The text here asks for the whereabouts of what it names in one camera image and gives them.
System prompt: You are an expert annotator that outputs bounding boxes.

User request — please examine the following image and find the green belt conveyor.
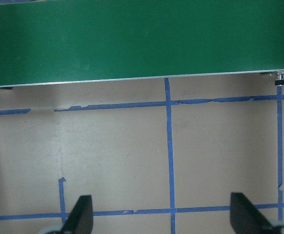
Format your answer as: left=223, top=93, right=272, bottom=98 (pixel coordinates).
left=0, top=0, right=284, bottom=91

